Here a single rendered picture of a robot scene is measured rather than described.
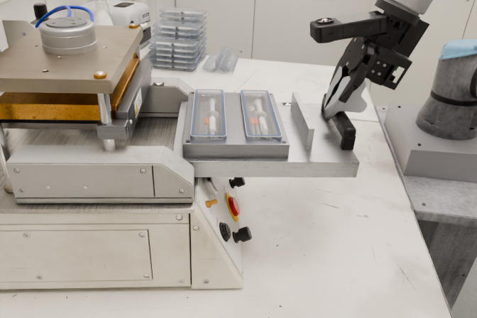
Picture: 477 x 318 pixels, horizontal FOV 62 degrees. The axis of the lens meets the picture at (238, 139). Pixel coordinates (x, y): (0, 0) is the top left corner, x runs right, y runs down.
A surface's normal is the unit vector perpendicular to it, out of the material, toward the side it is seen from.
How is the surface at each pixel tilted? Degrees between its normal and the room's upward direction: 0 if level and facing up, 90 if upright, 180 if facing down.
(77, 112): 90
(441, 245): 90
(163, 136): 0
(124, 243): 90
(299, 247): 0
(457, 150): 2
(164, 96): 90
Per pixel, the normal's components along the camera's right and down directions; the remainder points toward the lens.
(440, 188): 0.04, -0.87
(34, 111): 0.06, 0.50
